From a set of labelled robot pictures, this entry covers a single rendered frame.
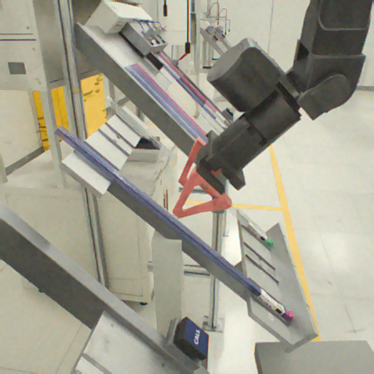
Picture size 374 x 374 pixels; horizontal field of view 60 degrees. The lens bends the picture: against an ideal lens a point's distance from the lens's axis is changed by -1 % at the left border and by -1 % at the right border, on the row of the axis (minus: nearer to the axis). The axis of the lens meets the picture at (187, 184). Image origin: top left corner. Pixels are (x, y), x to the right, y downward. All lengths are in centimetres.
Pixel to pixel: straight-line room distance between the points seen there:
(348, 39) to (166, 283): 55
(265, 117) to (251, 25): 731
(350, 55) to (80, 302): 45
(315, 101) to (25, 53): 105
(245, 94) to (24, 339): 148
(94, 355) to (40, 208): 110
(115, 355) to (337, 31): 46
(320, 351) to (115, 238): 91
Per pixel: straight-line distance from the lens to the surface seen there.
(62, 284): 48
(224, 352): 151
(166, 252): 67
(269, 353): 77
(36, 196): 147
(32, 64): 128
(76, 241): 151
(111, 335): 48
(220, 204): 42
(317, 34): 40
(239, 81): 40
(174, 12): 471
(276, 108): 43
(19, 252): 48
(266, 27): 773
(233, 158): 44
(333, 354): 80
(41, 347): 163
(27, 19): 128
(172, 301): 76
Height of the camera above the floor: 120
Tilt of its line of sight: 26 degrees down
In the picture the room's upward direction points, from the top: straight up
